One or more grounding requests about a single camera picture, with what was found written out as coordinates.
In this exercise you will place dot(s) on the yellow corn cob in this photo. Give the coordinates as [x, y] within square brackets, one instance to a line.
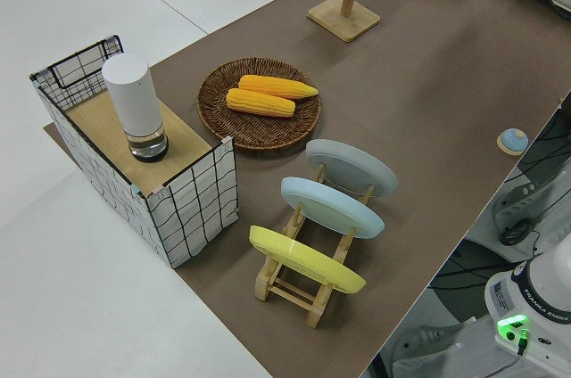
[281, 86]
[259, 102]

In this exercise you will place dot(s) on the brown wicker basket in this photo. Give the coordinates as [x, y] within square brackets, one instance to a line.
[214, 101]

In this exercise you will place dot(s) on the wooden basket lid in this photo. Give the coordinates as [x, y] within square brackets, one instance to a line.
[183, 150]

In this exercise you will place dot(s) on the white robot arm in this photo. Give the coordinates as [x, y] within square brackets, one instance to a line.
[548, 280]

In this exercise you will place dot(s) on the wooden plate rack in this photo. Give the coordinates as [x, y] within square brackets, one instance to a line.
[290, 293]

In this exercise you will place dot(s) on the brown table mat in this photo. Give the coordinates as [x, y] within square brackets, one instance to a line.
[424, 97]

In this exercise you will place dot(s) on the light blue plate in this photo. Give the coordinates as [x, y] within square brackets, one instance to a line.
[330, 206]

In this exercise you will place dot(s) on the yellow plate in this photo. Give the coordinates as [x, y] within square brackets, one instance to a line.
[308, 262]

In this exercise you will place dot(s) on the grey plate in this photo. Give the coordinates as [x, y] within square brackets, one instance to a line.
[352, 166]

